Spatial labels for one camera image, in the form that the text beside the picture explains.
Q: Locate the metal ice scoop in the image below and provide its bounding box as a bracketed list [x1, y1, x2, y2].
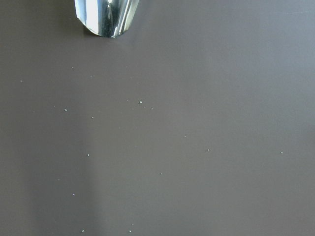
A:
[74, 0, 139, 38]

